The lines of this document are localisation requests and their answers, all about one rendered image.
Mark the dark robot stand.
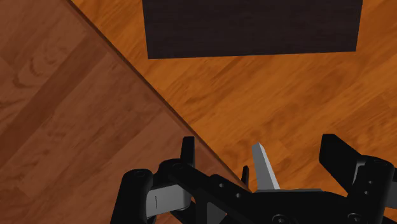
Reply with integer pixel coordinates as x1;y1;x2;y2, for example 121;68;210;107
142;0;364;60

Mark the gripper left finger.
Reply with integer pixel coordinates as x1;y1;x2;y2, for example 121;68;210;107
109;136;253;224

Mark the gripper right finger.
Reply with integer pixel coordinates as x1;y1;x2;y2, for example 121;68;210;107
318;133;397;224

